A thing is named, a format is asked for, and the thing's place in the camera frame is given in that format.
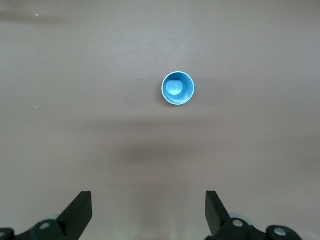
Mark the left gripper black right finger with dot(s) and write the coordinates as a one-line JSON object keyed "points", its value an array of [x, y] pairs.
{"points": [[217, 217]]}

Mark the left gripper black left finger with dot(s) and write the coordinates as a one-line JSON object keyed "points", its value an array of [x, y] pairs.
{"points": [[75, 217]]}

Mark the blue plastic cup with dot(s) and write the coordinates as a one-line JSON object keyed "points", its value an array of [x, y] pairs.
{"points": [[178, 88]]}

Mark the brown table cover mat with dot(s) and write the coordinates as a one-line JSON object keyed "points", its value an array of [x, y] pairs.
{"points": [[75, 100]]}

